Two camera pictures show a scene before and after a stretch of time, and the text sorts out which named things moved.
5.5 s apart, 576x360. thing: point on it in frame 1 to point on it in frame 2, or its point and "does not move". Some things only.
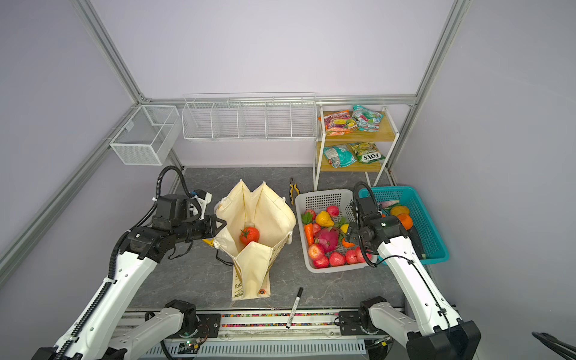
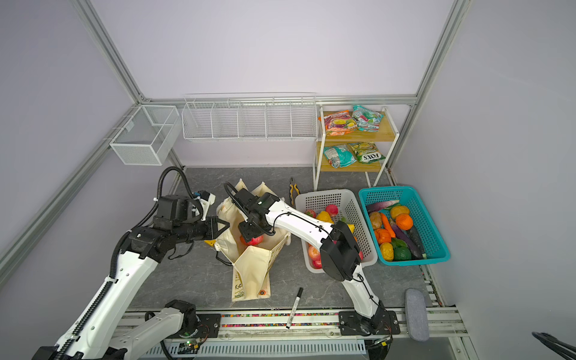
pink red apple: (316, 251) to (254, 241)
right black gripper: (353, 234) to (247, 233)
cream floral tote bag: (258, 223) does not move
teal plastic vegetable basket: (431, 244) does not move
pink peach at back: (333, 211) does not move
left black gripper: (211, 230) does not move
